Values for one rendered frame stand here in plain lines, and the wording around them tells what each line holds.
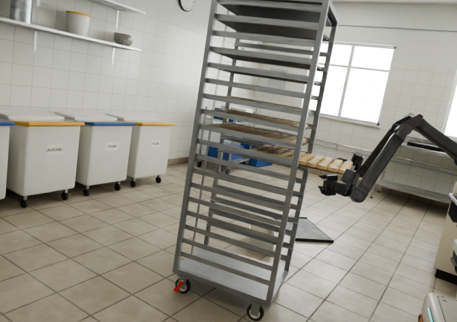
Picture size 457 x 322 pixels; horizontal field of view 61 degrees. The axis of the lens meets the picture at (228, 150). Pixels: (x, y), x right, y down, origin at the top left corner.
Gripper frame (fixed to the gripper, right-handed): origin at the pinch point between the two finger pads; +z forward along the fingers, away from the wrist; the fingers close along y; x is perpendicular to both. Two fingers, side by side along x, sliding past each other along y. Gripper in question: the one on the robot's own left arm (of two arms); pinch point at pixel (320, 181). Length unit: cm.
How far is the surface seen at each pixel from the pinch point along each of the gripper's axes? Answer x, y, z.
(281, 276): 10, 74, 42
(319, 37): -2, -73, 9
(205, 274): -40, 70, 51
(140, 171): -35, 51, 274
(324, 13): -1, -85, 8
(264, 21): -21, -82, 33
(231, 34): -34, -74, 46
